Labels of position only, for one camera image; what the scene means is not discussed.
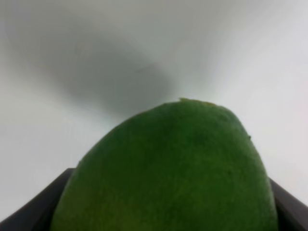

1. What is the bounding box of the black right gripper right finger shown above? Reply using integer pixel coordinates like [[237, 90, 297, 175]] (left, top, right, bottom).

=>
[[270, 179, 308, 231]]

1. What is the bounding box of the green lime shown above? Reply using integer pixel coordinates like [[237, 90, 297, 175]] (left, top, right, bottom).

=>
[[50, 99, 278, 231]]

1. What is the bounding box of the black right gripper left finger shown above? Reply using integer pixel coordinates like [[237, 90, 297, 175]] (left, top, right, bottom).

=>
[[0, 168, 74, 231]]

